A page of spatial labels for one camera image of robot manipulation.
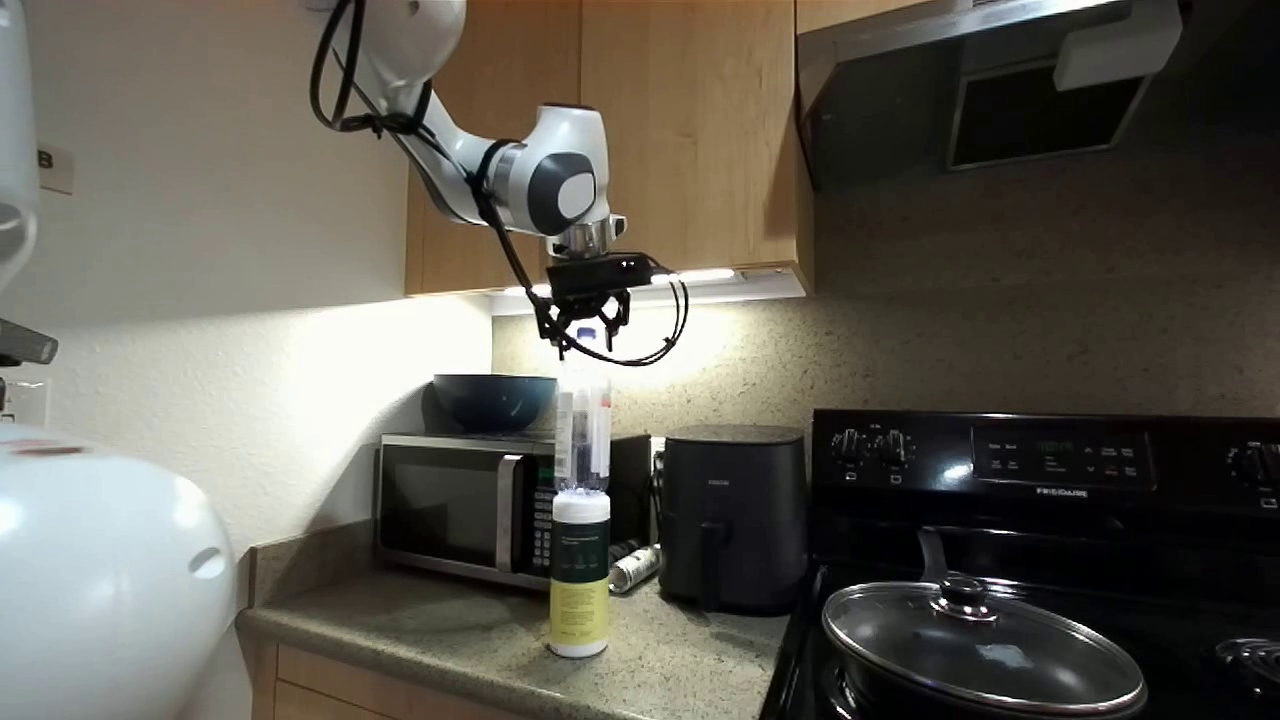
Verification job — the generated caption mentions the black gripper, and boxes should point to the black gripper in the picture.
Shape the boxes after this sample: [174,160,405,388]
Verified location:
[538,253,654,343]

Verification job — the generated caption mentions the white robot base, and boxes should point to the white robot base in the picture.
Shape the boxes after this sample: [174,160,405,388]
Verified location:
[0,421,235,720]

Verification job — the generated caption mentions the small spray can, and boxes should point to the small spray can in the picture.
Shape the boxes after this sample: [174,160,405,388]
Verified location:
[607,545,663,596]

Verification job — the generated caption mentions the wooden upper cabinets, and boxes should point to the wooden upper cabinets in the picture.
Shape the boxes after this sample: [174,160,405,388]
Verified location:
[370,0,903,288]

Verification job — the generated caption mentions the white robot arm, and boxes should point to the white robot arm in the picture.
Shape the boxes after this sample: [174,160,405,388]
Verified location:
[306,0,656,350]

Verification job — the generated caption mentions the wall outlet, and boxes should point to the wall outlet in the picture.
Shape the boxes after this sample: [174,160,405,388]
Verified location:
[36,150,75,195]

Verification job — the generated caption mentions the clear plastic bottle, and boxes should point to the clear plastic bottle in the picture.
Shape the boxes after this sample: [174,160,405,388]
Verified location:
[553,374,613,489]

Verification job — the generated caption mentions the dark blue bowl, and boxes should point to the dark blue bowl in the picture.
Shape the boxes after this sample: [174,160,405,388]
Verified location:
[430,374,557,432]

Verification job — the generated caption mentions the range hood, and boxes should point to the range hood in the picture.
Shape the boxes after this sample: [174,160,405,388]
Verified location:
[795,0,1186,194]

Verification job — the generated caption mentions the black air fryer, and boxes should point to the black air fryer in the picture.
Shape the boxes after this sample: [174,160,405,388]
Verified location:
[656,423,810,618]

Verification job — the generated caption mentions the black electric stove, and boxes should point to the black electric stove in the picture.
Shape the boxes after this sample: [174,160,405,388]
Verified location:
[761,408,1280,720]

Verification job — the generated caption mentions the black pan with glass lid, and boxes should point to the black pan with glass lid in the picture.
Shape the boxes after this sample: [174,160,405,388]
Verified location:
[821,528,1148,720]

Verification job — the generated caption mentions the stainless steel microwave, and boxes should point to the stainless steel microwave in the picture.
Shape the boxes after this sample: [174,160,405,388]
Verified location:
[372,435,557,592]

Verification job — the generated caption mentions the white yellow canister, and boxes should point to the white yellow canister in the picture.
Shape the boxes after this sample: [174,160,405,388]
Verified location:
[549,489,613,659]

